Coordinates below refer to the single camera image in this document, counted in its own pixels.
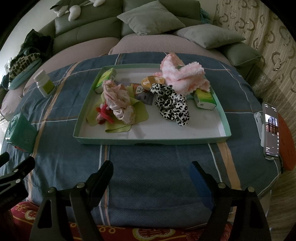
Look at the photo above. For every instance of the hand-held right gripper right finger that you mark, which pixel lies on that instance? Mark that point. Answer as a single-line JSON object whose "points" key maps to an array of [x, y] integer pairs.
{"points": [[200, 185]]}

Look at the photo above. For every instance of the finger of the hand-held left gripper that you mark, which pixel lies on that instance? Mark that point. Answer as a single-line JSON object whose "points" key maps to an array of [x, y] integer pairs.
{"points": [[20, 170], [3, 158]]}

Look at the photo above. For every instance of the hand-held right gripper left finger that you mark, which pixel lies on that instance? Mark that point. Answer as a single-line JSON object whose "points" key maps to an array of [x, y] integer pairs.
{"points": [[104, 176]]}

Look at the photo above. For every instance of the mint green shallow tray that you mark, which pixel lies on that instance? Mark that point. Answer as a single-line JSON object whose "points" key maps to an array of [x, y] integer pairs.
{"points": [[150, 129]]}

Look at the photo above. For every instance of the pink scrunchie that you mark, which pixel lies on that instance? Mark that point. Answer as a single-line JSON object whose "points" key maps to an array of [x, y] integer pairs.
{"points": [[118, 97]]}

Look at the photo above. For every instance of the leopard print scrunchie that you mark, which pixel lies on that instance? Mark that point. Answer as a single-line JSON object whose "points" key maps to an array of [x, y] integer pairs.
{"points": [[173, 106]]}

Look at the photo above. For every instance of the green tissue pack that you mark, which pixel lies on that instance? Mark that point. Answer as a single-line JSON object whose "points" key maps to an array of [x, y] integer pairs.
{"points": [[105, 80], [204, 99]]}

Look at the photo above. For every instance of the cartoon printed snack packet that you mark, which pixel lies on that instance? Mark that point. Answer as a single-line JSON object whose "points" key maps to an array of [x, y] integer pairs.
{"points": [[140, 92]]}

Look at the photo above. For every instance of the small orange snack packet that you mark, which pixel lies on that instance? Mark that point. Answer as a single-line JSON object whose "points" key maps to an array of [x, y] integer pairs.
{"points": [[150, 82]]}

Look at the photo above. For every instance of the pink white wavy cloth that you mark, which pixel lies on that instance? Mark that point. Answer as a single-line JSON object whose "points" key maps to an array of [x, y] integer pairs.
{"points": [[182, 74]]}

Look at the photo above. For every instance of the teal embossed plastic box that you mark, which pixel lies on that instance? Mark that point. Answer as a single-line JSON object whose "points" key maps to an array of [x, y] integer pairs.
{"points": [[20, 134]]}

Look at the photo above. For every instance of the blue plaid tablecloth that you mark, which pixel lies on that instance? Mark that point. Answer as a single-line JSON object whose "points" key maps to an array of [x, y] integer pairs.
{"points": [[150, 162]]}

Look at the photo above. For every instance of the red patterned cushion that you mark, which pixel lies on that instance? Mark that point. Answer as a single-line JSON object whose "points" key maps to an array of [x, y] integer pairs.
{"points": [[148, 233]]}

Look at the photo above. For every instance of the white bottle green label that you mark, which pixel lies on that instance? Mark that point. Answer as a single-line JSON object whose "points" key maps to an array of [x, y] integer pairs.
{"points": [[45, 85]]}

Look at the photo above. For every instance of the black smartphone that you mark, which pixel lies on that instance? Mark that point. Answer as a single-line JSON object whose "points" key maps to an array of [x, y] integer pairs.
{"points": [[271, 139]]}

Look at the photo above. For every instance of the orange round stool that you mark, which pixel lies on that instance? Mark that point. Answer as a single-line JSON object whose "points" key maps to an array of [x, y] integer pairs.
{"points": [[288, 148]]}

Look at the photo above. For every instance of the black white patterned cushion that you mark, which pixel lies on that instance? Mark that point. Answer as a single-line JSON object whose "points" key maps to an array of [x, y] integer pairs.
{"points": [[23, 64]]}

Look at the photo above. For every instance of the dark clothing pile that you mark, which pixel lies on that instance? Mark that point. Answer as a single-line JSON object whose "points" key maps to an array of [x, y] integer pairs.
{"points": [[34, 41]]}

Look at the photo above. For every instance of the grey green sofa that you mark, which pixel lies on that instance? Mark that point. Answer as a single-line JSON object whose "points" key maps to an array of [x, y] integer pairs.
{"points": [[92, 30]]}

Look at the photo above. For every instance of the grey velvet pillow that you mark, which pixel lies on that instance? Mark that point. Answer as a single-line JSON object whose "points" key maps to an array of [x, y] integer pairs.
{"points": [[208, 37]]}

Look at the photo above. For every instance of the grey white plush toy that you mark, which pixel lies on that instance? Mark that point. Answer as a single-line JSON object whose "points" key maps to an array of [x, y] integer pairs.
{"points": [[74, 11]]}

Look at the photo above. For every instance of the light grey green pillow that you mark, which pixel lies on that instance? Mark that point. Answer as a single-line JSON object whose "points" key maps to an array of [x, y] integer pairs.
{"points": [[150, 16]]}

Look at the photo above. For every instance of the beige patterned curtain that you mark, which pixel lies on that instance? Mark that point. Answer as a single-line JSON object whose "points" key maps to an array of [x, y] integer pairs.
{"points": [[272, 34]]}

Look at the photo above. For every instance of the teal fringed throw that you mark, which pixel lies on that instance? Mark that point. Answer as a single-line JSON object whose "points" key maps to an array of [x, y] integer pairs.
{"points": [[205, 16]]}

